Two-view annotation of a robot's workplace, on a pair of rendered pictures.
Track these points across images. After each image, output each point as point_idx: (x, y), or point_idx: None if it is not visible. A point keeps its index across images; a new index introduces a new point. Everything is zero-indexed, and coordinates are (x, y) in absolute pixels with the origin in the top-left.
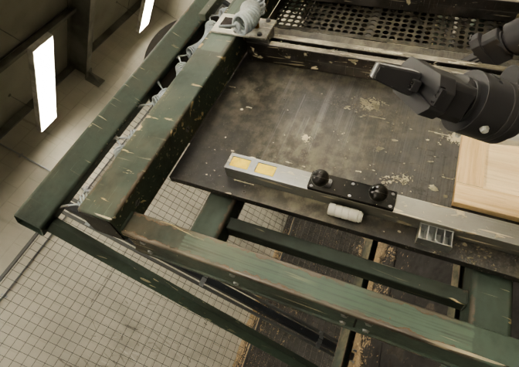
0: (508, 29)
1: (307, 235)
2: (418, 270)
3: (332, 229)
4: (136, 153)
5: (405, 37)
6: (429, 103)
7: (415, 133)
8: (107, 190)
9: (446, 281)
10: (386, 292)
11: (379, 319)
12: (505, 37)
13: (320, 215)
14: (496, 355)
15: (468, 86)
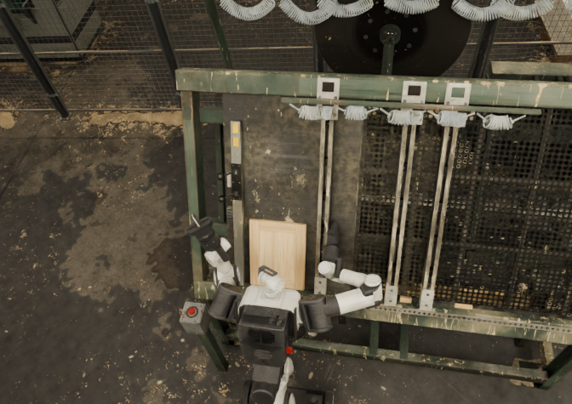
0: (328, 247)
1: (472, 22)
2: (385, 161)
3: (467, 58)
4: (212, 81)
5: (365, 192)
6: (187, 229)
7: (286, 202)
8: (188, 79)
9: (368, 183)
10: (371, 135)
11: (189, 199)
12: (325, 246)
13: (227, 168)
14: None
15: (197, 238)
